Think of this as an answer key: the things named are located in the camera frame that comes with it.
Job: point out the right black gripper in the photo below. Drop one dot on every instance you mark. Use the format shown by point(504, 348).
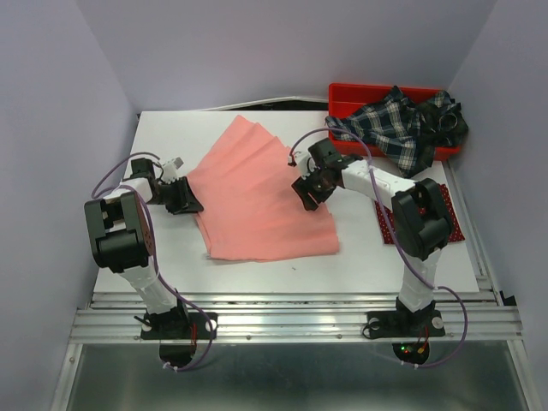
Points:
point(302, 187)

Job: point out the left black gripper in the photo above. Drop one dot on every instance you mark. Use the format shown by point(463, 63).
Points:
point(186, 201)

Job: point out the pink pleated skirt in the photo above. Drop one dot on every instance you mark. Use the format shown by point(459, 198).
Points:
point(251, 212)

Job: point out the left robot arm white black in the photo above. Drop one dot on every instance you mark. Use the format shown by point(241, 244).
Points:
point(120, 233)

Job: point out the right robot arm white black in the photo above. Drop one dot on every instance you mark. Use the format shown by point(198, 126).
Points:
point(420, 222)

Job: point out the red polka dot skirt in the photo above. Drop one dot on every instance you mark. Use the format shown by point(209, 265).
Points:
point(455, 236)

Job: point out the red plastic bin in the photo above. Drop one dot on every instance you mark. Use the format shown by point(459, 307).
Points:
point(346, 98)

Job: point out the plaid navy skirt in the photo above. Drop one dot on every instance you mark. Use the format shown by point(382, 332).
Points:
point(406, 132)

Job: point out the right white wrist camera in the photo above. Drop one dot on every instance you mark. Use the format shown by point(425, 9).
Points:
point(302, 161)

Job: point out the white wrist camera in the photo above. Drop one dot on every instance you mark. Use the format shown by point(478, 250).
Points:
point(170, 169)
point(302, 161)

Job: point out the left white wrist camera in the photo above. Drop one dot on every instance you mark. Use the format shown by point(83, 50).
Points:
point(170, 169)

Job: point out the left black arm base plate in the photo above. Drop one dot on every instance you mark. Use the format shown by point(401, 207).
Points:
point(178, 338)

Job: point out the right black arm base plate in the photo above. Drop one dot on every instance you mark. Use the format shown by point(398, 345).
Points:
point(411, 334)

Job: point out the aluminium frame rail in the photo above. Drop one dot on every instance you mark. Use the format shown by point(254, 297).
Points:
point(289, 335)

